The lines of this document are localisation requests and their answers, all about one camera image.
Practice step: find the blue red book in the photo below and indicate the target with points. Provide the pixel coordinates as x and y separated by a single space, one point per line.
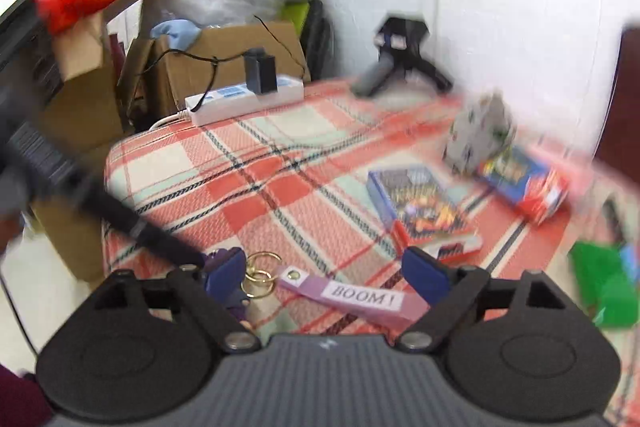
417 211

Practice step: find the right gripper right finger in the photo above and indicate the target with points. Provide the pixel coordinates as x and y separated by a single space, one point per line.
451 293

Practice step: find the black green chair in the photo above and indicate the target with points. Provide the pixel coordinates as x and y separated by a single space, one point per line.
315 33

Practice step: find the white power strip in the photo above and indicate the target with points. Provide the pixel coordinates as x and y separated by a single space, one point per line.
235 101

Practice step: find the brown wooden headboard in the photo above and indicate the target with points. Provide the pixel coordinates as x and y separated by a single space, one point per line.
619 143

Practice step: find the black power adapter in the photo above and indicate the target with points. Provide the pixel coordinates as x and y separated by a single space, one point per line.
260 71

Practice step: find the green pouch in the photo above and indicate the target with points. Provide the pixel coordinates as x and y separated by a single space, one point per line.
607 281

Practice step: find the floral fabric pouch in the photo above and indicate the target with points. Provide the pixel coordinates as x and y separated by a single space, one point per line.
482 131

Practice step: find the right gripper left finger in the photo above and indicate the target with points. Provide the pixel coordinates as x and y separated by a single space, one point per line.
200 296

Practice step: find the brown cardboard box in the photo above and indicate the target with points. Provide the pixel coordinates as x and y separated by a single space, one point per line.
155 81

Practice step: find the gold key rings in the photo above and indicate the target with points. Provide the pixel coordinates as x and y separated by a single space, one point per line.
257 271

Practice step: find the handheld device with screen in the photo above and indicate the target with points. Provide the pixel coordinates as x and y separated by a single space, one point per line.
399 43

